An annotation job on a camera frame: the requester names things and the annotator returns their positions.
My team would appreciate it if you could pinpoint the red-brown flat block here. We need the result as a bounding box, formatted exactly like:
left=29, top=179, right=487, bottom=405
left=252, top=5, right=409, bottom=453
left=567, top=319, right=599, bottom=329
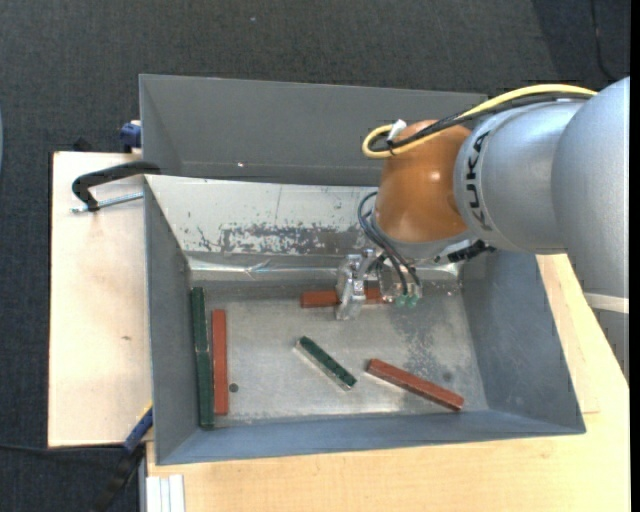
left=365, top=357, right=466, bottom=413
left=210, top=308, right=231, bottom=417
left=299, top=288, right=387, bottom=310

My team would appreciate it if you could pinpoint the dark green flat block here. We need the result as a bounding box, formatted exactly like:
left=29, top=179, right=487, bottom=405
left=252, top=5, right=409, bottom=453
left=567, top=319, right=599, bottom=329
left=189, top=285, right=209, bottom=354
left=292, top=335, right=359, bottom=393
left=194, top=349, right=217, bottom=430

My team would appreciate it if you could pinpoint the grey metal bin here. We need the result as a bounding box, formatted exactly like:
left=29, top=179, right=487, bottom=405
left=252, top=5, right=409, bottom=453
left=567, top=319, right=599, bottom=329
left=138, top=73, right=587, bottom=466

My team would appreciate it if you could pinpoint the pale wood board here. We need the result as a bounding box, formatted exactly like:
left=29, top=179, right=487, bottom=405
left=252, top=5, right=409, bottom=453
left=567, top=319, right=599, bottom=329
left=47, top=151, right=154, bottom=449

